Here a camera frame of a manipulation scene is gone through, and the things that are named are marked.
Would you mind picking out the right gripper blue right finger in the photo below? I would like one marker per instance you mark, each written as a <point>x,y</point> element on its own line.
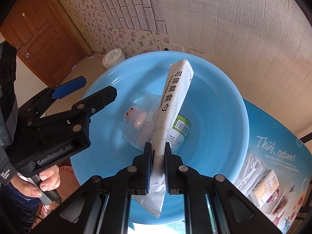
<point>168,165</point>

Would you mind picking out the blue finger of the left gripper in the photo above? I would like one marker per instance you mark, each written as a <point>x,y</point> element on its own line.
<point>95,103</point>
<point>69,87</point>

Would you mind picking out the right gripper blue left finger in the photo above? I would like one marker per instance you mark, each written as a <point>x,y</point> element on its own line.
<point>149,158</point>

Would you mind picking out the white green cylinder canister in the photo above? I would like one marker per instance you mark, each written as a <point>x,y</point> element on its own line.
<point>178,133</point>

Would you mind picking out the clear toothpick box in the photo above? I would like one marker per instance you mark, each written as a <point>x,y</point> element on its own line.
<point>138,137</point>

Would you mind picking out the pink round device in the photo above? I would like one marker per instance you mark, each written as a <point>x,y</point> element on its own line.
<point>135,116</point>

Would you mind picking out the white spoon packet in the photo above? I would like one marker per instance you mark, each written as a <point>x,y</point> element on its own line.
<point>174,92</point>

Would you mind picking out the Hello Kitty figurine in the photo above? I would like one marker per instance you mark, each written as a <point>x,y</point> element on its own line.
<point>273,197</point>

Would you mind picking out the clear snack bag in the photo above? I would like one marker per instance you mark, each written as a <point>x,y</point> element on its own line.
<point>280,206</point>

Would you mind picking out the dark blue sleeve forearm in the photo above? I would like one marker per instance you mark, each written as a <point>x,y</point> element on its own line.
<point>20,208</point>

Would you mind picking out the light blue plastic basin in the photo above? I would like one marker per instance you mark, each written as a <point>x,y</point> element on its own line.
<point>146,74</point>

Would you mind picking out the brown wooden door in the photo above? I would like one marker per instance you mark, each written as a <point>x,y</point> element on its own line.
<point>46,39</point>

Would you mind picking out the white rice cooker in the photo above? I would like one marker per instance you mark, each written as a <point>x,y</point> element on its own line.
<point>112,58</point>

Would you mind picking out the pink printed sack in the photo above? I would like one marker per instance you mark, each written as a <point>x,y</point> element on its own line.
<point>69,184</point>

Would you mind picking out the printed blue folding table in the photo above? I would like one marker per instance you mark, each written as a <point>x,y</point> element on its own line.
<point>275,165</point>

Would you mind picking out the wall socket plate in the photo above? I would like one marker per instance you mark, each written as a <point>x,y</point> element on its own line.
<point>174,47</point>

